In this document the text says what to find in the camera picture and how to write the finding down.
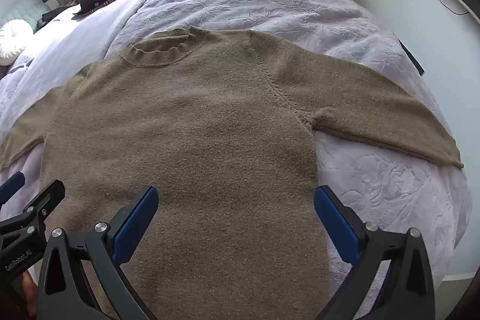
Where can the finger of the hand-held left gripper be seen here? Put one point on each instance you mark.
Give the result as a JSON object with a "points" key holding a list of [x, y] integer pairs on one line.
{"points": [[41, 202], [11, 187]]}

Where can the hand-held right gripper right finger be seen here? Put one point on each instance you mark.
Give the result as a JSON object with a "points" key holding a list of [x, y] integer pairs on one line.
{"points": [[333, 222]]}

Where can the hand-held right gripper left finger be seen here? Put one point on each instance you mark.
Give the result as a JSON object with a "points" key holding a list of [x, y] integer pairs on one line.
{"points": [[135, 222]]}

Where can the brown knitted sweater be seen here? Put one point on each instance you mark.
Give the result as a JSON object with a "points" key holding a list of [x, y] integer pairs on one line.
{"points": [[187, 136]]}

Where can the person's left hand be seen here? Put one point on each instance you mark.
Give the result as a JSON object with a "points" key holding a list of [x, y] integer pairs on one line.
{"points": [[30, 295]]}

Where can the white pillow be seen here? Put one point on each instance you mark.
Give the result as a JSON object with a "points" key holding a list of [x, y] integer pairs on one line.
{"points": [[13, 39]]}

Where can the black flat object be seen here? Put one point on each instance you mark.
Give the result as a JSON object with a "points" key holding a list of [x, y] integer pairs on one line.
{"points": [[412, 57]]}

